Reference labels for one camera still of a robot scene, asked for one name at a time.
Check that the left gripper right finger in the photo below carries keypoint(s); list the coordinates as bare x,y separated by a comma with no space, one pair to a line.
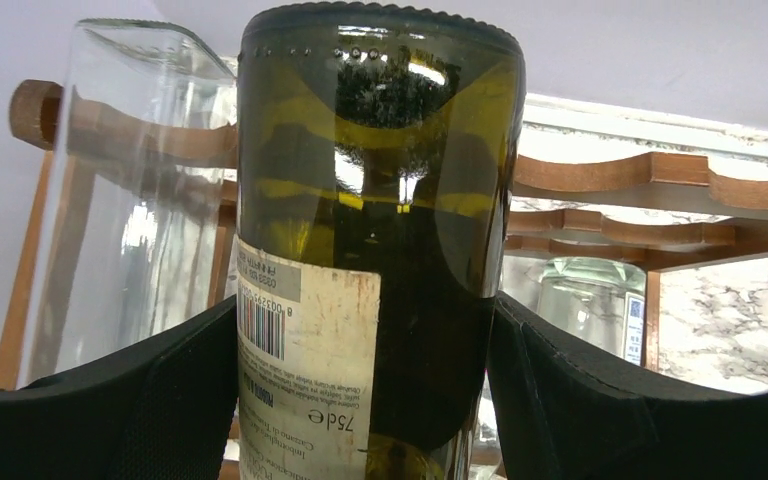
699,432

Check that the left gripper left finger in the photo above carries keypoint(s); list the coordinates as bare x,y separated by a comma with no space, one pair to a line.
158,409

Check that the green wine bottle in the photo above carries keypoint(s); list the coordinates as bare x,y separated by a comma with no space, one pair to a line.
376,150

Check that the clear bottle lower right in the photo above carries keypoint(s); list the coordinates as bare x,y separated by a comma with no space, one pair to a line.
563,330

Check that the clear glass bottle top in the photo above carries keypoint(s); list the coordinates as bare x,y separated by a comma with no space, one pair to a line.
145,135

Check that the wooden wine rack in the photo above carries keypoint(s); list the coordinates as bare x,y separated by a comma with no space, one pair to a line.
660,211

